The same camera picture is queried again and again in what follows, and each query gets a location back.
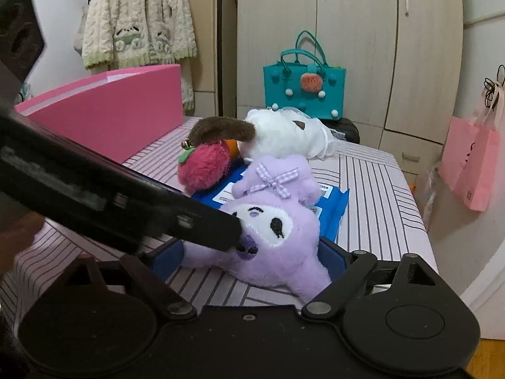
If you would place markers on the pink plush strawberry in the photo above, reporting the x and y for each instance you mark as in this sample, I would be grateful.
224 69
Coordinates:
201 167

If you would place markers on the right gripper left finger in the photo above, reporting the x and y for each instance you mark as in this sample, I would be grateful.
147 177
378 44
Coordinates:
164 260

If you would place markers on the teal felt handbag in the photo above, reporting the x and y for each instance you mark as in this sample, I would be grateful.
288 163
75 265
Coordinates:
306 82

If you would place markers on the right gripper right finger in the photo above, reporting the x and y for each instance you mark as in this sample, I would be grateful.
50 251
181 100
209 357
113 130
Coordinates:
348 275

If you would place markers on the white plush dog toy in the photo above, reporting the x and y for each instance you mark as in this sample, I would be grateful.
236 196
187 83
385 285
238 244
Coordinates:
264 132

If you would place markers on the cream knitted cardigan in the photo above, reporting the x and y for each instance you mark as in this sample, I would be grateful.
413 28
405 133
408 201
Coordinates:
121 34

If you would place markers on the orange soft ball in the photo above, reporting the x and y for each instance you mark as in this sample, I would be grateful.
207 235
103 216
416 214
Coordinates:
233 148

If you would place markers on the beige wardrobe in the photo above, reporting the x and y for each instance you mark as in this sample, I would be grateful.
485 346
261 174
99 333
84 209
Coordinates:
402 59

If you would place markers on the purple plush doll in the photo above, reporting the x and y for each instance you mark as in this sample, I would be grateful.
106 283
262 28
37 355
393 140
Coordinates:
279 242

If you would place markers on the striped pink table cloth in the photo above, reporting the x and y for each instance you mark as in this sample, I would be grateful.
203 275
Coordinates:
381 217

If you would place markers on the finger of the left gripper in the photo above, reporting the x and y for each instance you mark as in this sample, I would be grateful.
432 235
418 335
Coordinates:
203 225

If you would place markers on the pink paper gift bag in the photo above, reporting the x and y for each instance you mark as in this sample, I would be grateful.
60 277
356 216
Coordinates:
470 155

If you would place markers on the black suitcase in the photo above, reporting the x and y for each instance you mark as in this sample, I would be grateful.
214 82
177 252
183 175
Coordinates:
343 129

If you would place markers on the blue white tissue pack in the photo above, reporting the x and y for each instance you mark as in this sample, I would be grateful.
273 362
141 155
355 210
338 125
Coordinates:
329 209

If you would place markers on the pink storage box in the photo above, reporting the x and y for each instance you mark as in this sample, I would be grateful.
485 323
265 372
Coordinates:
116 113

